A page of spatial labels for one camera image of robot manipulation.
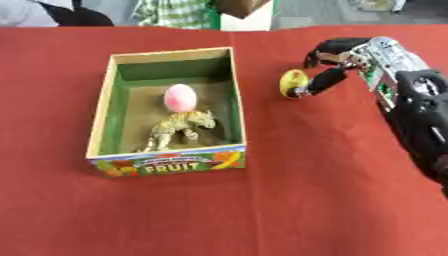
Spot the green checked cloth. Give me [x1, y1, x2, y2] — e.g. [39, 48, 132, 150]
[131, 0, 214, 30]

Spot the pink toy egg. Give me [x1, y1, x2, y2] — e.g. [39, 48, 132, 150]
[162, 83, 200, 113]

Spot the tan striped toy tiger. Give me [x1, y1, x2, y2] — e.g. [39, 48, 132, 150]
[138, 109, 219, 154]

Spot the person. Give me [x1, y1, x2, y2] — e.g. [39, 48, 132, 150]
[0, 0, 116, 28]

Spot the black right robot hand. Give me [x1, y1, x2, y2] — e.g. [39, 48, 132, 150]
[294, 37, 373, 97]

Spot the green and white box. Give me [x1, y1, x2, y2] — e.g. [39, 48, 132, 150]
[208, 0, 280, 32]

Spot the cardboard box with green inside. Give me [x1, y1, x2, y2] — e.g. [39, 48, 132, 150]
[84, 46, 249, 178]

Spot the yellow red toy fruit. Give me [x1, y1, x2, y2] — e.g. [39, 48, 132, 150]
[278, 68, 310, 100]

